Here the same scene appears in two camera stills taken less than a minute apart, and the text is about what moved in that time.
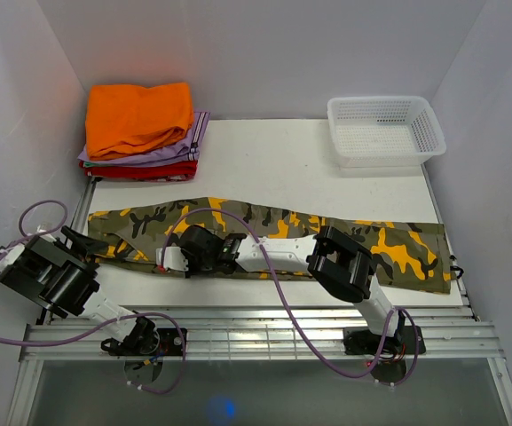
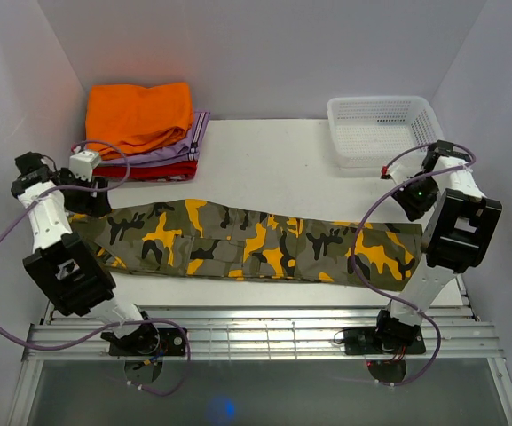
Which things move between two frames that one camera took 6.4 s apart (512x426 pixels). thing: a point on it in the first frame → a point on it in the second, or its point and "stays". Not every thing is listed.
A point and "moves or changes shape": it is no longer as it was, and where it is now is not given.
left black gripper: (82, 246) → (94, 207)
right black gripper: (192, 268) → (413, 209)
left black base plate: (170, 344) stays
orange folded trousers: (125, 117) stays
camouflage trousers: (403, 256) moves or changes shape
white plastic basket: (383, 131) stays
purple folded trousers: (185, 150) stays
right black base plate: (366, 341) stays
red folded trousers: (168, 172) stays
